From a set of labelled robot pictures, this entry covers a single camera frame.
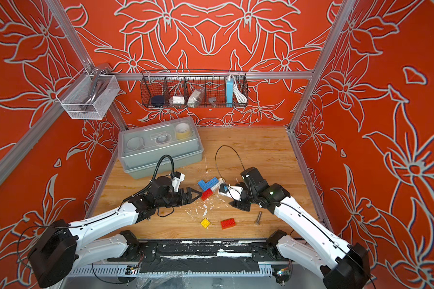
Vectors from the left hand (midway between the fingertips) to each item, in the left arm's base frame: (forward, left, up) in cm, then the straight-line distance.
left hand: (197, 196), depth 78 cm
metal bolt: (-4, -29, -10) cm, 31 cm away
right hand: (0, -15, +3) cm, 15 cm away
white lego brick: (+13, -10, -8) cm, 18 cm away
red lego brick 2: (+4, -3, -7) cm, 9 cm away
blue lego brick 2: (+9, -1, -7) cm, 12 cm away
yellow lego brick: (-8, -4, -9) cm, 13 cm away
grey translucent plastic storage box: (+20, +31, +7) cm, 37 cm away
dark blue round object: (+43, +26, +19) cm, 54 cm away
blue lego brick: (+10, -5, -7) cm, 13 cm away
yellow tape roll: (+35, +12, +5) cm, 37 cm away
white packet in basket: (+45, +5, +21) cm, 50 cm away
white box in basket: (+38, +13, +24) cm, 47 cm away
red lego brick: (-8, -14, -9) cm, 19 cm away
